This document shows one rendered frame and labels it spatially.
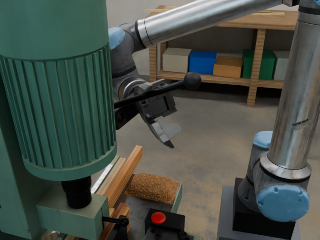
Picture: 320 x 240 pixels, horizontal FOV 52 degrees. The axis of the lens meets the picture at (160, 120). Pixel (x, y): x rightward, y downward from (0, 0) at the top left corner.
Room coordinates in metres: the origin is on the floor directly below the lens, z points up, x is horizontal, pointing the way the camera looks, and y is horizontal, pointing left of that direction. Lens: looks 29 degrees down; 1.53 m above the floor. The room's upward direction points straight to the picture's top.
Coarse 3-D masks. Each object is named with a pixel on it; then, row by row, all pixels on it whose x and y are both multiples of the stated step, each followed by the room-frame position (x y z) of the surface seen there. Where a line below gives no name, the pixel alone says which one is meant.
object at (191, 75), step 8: (192, 72) 0.60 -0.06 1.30; (184, 80) 0.59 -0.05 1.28; (192, 80) 0.58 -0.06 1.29; (200, 80) 0.59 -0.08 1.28; (160, 88) 0.61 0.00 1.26; (168, 88) 0.61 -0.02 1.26; (176, 88) 0.60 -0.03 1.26; (192, 88) 0.59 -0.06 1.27; (136, 96) 0.63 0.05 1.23; (144, 96) 0.62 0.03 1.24; (152, 96) 0.62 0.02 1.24; (120, 104) 0.64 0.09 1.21; (128, 104) 0.63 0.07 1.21
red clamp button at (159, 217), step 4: (156, 212) 0.50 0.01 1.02; (160, 212) 0.50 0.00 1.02; (152, 216) 0.49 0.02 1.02; (156, 216) 0.49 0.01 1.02; (160, 216) 0.49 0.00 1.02; (164, 216) 0.49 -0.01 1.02; (152, 220) 0.48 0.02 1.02; (156, 220) 0.48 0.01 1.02; (160, 220) 0.48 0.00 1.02; (164, 220) 0.48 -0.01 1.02
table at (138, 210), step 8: (128, 184) 0.73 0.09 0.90; (176, 192) 0.70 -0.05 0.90; (120, 200) 0.67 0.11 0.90; (128, 200) 0.67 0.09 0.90; (136, 200) 0.67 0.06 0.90; (144, 200) 0.67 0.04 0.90; (152, 200) 0.67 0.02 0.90; (176, 200) 0.67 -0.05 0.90; (136, 208) 0.64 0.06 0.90; (144, 208) 0.64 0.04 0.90; (152, 208) 0.64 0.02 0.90; (160, 208) 0.64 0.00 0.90; (168, 208) 0.64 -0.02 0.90; (176, 208) 0.68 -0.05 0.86; (136, 216) 0.61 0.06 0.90; (144, 216) 0.61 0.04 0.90; (136, 224) 0.58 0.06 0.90; (128, 232) 0.56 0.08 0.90; (136, 232) 0.56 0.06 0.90
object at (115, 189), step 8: (136, 152) 0.84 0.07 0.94; (128, 160) 0.80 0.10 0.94; (136, 160) 0.82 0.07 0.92; (128, 168) 0.76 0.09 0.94; (120, 176) 0.72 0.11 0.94; (128, 176) 0.75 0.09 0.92; (112, 184) 0.69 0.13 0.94; (120, 184) 0.70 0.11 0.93; (112, 192) 0.66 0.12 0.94; (120, 192) 0.70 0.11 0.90; (112, 200) 0.64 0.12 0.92
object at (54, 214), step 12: (48, 192) 0.55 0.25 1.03; (60, 192) 0.55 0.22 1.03; (48, 204) 0.51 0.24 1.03; (60, 204) 0.51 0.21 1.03; (96, 204) 0.51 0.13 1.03; (108, 204) 0.54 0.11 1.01; (48, 216) 0.51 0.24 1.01; (60, 216) 0.50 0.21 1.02; (72, 216) 0.49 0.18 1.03; (84, 216) 0.48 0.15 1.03; (96, 216) 0.49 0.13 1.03; (108, 216) 0.53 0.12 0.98; (48, 228) 0.51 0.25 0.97; (60, 228) 0.50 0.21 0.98; (72, 228) 0.49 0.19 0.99; (84, 228) 0.48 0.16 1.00; (96, 228) 0.48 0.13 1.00
